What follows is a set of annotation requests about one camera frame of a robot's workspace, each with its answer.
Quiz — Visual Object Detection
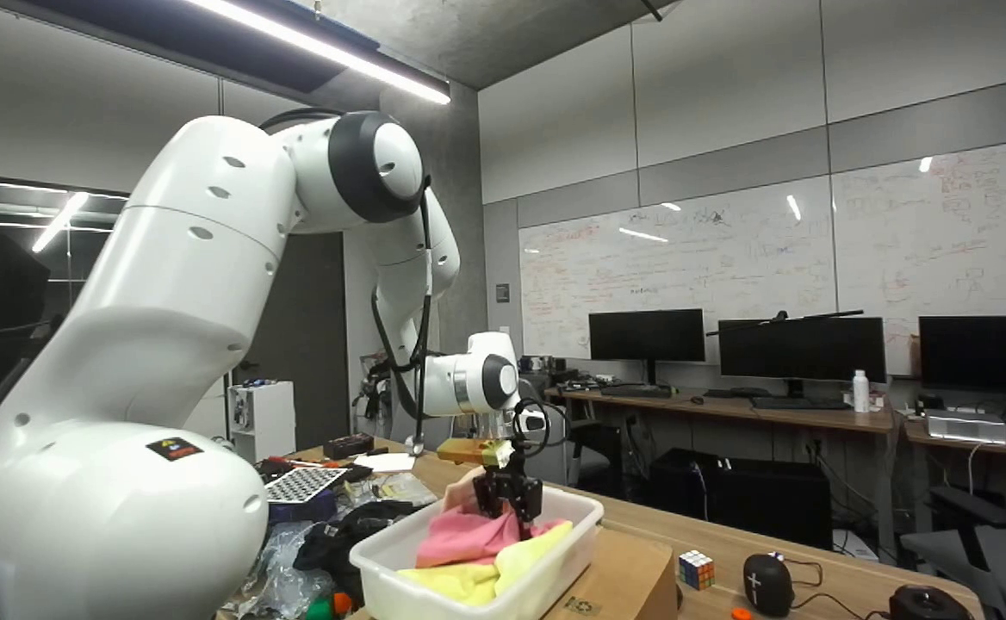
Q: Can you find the brown cardboard box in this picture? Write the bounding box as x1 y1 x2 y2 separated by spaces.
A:
541 527 682 620

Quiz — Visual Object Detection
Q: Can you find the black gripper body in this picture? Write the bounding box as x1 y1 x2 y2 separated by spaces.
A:
473 463 549 508

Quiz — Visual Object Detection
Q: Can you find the black bag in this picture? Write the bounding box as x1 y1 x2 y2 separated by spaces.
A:
291 496 421 578

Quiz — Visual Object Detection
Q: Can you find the bright yellow cloth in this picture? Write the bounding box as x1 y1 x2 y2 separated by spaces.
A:
396 516 577 609

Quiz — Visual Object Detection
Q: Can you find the ceiling light strip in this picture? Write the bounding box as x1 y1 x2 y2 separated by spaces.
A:
186 0 453 112

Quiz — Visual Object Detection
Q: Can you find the white paper sheet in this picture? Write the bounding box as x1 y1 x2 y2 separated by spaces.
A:
352 453 416 477

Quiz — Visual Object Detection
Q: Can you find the white computer keyboard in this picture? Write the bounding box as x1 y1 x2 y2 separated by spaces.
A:
257 463 352 510

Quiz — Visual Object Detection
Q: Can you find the wall whiteboard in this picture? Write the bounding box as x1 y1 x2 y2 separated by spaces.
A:
517 133 1006 377

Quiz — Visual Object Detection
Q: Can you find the peach cloth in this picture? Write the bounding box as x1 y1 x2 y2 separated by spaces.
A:
441 463 494 516

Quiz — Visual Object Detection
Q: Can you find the white flat electronic device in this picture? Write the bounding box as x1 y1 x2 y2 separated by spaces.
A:
927 411 1006 448

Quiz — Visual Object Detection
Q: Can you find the black computer mouse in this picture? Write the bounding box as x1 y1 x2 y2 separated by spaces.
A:
741 549 794 616

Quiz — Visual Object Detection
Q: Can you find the dark grey office chair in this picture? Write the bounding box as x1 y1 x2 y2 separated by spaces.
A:
899 480 1006 620

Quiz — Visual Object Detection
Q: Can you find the white plastic bottle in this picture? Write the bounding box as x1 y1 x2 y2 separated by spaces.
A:
847 365 876 416

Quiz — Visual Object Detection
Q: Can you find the white box appliance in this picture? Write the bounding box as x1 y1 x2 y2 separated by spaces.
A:
226 380 300 466

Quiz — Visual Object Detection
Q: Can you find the white plastic bin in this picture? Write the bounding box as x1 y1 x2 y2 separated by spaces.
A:
349 480 607 620

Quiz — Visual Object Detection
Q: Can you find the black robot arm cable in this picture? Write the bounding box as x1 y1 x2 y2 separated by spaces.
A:
365 186 437 457

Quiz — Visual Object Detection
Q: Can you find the small black box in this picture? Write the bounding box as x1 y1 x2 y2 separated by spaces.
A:
319 432 375 463

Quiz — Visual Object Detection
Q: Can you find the black desk keyboard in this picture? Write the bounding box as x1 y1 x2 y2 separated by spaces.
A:
749 393 854 415

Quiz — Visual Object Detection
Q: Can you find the pink cloth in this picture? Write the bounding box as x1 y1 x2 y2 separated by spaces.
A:
412 503 530 569

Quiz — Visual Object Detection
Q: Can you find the small Rubik's cube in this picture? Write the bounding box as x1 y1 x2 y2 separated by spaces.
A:
675 549 718 591

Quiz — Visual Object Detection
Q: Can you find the black rounded device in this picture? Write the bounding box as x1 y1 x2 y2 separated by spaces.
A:
886 582 975 620

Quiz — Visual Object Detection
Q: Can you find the black computer monitor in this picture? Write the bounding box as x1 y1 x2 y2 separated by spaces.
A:
718 314 888 402
915 314 1006 399
587 307 708 391

